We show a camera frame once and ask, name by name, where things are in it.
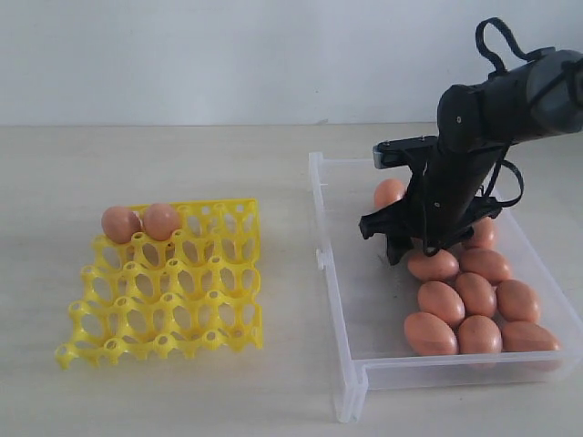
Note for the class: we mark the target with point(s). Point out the brown egg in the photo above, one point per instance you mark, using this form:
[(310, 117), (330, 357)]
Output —
[(388, 192), (160, 220), (526, 336), (486, 263), (479, 334), (427, 335), (119, 224), (517, 301), (442, 266), (484, 236), (441, 300), (477, 294)]

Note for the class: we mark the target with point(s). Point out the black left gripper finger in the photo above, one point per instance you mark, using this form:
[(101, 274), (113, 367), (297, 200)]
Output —
[(389, 221)]

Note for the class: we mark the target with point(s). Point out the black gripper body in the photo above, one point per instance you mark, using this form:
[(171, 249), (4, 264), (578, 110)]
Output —
[(443, 203)]

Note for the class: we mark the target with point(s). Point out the yellow plastic egg tray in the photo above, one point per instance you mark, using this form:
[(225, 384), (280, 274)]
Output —
[(196, 291)]

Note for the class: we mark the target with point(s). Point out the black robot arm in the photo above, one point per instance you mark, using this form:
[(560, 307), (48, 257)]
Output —
[(476, 127)]

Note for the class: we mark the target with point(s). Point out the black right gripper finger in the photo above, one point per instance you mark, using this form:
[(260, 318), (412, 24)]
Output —
[(398, 244)]

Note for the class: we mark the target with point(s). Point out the clear plastic bin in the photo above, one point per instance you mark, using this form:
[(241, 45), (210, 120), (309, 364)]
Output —
[(370, 299)]

